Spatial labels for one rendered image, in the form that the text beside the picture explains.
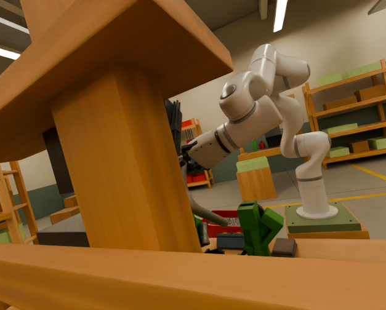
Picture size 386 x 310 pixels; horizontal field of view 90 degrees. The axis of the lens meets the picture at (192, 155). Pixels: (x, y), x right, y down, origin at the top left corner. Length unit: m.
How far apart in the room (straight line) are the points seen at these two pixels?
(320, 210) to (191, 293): 1.06
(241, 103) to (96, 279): 0.41
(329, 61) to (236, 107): 6.12
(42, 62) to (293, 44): 6.43
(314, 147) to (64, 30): 1.05
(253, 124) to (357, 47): 6.34
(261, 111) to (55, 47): 0.41
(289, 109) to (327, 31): 5.83
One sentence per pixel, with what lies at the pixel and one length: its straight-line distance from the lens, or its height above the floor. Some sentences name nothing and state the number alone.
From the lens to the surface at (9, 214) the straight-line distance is 3.10.
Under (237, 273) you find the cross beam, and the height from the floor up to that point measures 1.27.
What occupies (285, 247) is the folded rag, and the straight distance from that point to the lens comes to 0.88.
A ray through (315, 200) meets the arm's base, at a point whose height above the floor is 0.97.
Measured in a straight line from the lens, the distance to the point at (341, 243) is 0.96.
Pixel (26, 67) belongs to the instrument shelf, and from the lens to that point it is 0.31.
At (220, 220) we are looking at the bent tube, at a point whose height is 1.12.
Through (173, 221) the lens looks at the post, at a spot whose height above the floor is 1.29.
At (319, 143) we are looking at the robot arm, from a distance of 1.11.
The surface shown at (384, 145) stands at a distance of 6.19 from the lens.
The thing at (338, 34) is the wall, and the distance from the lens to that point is 6.78.
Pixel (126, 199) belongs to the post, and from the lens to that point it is 0.26.
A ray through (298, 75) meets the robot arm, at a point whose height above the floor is 1.55.
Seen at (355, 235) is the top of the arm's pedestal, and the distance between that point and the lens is 1.16.
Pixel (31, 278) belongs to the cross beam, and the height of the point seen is 1.25.
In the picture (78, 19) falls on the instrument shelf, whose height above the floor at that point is 1.52.
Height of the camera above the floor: 1.39
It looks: 3 degrees down
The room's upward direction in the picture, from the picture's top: 14 degrees counter-clockwise
